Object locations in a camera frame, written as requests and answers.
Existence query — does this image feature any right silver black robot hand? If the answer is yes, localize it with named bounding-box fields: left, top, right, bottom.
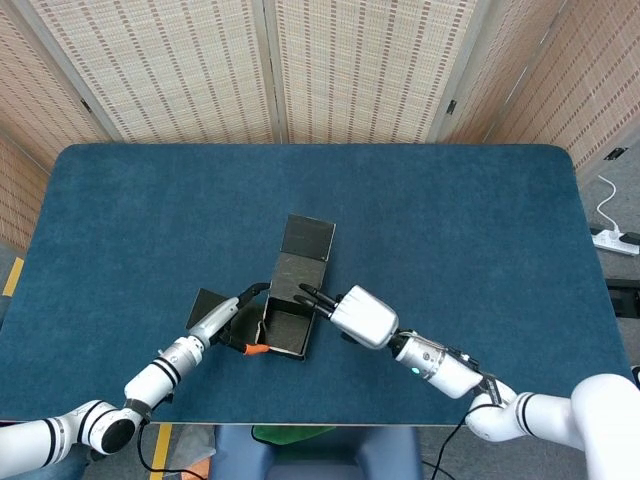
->
left=293, top=283, right=401, bottom=350

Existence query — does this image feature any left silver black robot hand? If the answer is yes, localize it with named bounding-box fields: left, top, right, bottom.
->
left=187, top=282, right=271, bottom=357

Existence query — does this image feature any black box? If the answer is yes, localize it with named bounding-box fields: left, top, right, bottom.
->
left=185, top=213, right=337, bottom=362

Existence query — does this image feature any blue robot base seat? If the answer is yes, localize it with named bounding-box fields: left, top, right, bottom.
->
left=209, top=424, right=424, bottom=480

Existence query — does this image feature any grey plastic bag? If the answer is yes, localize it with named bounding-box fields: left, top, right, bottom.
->
left=172, top=424, right=217, bottom=464

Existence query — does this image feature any blue felt table mat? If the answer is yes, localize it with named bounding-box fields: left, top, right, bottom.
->
left=0, top=143, right=640, bottom=427

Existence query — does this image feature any green cloth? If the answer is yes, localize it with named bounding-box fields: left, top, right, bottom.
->
left=251, top=424, right=321, bottom=446

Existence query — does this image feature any yellow floor tape strip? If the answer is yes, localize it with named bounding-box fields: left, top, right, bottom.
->
left=2, top=257, right=25, bottom=296
left=149, top=423, right=174, bottom=480

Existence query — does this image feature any woven folding screen panel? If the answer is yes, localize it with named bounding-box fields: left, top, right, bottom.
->
left=0, top=0, right=121, bottom=174
left=434, top=0, right=571, bottom=146
left=479, top=0, right=640, bottom=171
left=0, top=132, right=51, bottom=254
left=14, top=0, right=279, bottom=145
left=262, top=0, right=494, bottom=145

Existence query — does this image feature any white power strip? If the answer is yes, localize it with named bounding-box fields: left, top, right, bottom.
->
left=591, top=225, right=640, bottom=257

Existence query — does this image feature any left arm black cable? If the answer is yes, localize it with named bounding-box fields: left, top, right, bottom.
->
left=135, top=419, right=206, bottom=480

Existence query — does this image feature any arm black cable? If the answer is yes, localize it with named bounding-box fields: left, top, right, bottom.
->
left=135, top=419, right=206, bottom=480
left=432, top=407, right=489, bottom=480

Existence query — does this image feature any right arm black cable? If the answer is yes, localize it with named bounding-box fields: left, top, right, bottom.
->
left=432, top=407, right=489, bottom=480

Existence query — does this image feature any black metal frame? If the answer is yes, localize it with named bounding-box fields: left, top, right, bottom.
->
left=605, top=278, right=640, bottom=317

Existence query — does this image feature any white power cable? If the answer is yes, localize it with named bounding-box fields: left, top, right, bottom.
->
left=595, top=174, right=624, bottom=236

